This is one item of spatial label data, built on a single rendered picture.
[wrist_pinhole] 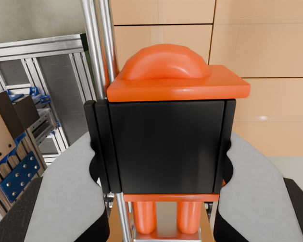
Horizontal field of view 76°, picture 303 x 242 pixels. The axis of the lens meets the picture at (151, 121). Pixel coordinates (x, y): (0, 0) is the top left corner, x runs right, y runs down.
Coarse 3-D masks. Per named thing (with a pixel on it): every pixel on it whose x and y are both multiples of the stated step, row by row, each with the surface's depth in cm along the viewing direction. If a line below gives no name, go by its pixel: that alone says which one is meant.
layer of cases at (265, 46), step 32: (128, 0) 68; (160, 0) 67; (192, 0) 67; (224, 0) 67; (256, 0) 67; (288, 0) 66; (128, 32) 72; (160, 32) 72; (192, 32) 72; (224, 32) 71; (256, 32) 71; (288, 32) 71; (224, 64) 77; (256, 64) 76; (288, 64) 76; (256, 96) 82; (288, 96) 82; (256, 128) 90; (288, 128) 89
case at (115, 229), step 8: (112, 208) 83; (112, 216) 80; (200, 216) 78; (112, 224) 77; (120, 224) 77; (200, 224) 75; (208, 224) 75; (112, 232) 74; (120, 232) 74; (208, 232) 72; (112, 240) 71; (120, 240) 71; (208, 240) 69
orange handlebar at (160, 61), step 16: (144, 48) 11; (160, 48) 11; (176, 48) 11; (128, 64) 11; (144, 64) 11; (160, 64) 11; (176, 64) 11; (192, 64) 11; (144, 208) 16; (192, 208) 16; (144, 224) 17; (192, 224) 17
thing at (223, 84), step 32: (128, 96) 10; (160, 96) 10; (192, 96) 10; (224, 96) 10; (128, 128) 11; (160, 128) 11; (192, 128) 11; (224, 128) 11; (128, 160) 12; (160, 160) 12; (192, 160) 12; (224, 160) 12; (128, 192) 13; (160, 192) 13; (192, 192) 13
